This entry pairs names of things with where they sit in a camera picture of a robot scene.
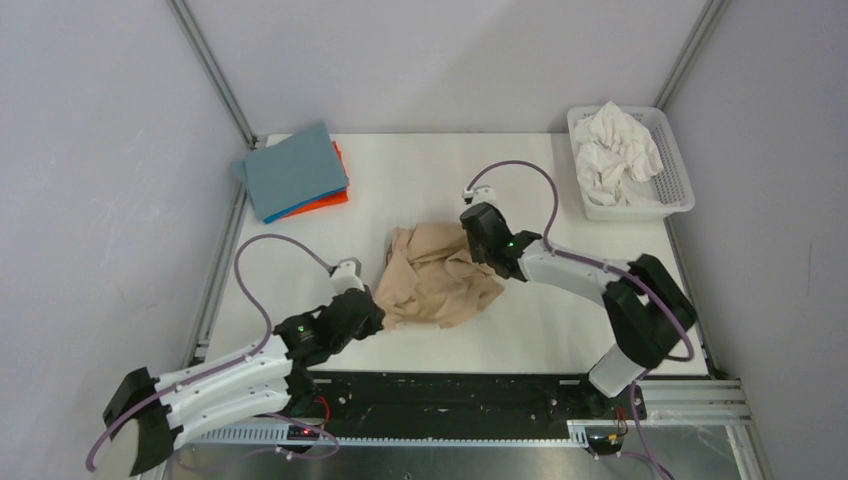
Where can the aluminium frame post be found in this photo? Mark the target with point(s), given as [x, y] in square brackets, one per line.
[707, 22]
[203, 52]

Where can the right aluminium frame post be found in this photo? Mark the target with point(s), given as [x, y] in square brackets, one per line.
[707, 22]

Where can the folded grey-blue t shirt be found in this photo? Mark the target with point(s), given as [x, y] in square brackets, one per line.
[267, 174]

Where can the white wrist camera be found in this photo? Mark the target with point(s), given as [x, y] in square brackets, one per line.
[345, 275]
[479, 194]

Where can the left aluminium frame post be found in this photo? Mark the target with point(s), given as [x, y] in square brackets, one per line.
[203, 52]

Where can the beige t shirt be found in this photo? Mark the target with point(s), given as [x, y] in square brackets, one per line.
[430, 279]

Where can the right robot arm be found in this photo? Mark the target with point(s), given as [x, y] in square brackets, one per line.
[648, 312]

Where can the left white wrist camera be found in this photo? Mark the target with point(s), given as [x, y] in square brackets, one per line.
[345, 275]

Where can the crumpled white t shirt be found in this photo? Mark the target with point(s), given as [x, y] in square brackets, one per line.
[615, 154]

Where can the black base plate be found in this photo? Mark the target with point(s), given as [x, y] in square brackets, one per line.
[464, 407]

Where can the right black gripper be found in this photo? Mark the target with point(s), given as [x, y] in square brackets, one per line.
[477, 256]

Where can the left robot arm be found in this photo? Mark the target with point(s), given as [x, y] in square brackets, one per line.
[264, 377]

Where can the folded bright blue t shirt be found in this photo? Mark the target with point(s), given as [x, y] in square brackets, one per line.
[335, 198]

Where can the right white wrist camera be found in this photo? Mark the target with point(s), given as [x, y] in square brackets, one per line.
[479, 194]

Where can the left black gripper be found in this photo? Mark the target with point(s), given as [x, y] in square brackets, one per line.
[373, 321]

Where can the folded orange t shirt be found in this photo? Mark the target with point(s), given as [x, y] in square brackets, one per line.
[322, 180]

